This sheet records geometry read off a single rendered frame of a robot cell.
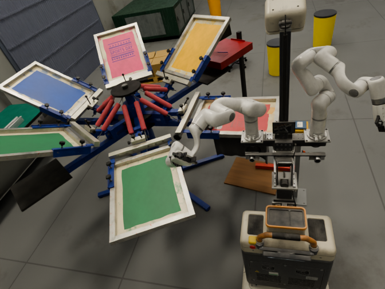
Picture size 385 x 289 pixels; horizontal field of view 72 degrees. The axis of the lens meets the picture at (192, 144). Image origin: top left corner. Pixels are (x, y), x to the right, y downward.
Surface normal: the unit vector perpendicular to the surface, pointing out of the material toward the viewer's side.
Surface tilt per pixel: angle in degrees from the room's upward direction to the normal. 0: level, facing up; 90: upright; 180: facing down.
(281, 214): 0
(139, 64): 32
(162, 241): 0
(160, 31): 90
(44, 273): 0
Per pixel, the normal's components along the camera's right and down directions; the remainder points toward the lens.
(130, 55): -0.05, -0.31
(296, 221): -0.21, -0.74
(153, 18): -0.22, 0.67
